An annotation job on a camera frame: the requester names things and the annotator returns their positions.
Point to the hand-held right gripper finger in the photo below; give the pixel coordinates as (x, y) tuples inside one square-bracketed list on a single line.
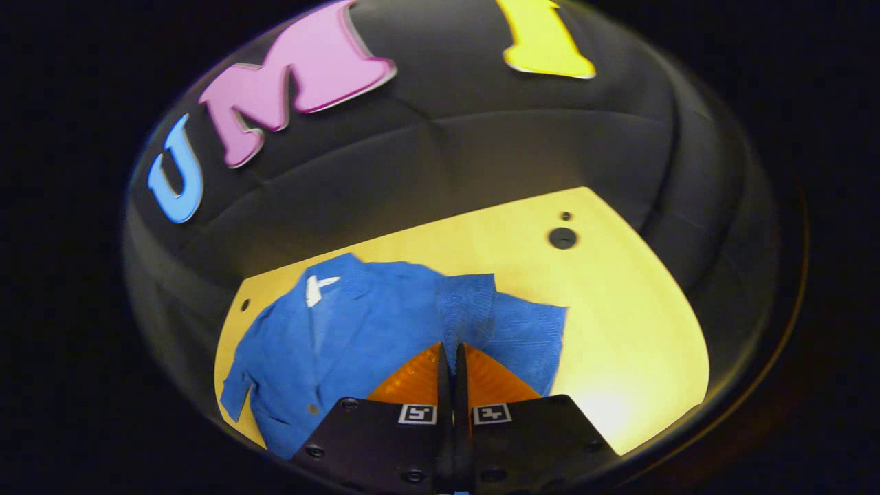
[(445, 419), (461, 419)]

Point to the black round table grommet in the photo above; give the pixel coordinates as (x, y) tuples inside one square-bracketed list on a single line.
[(562, 238)]

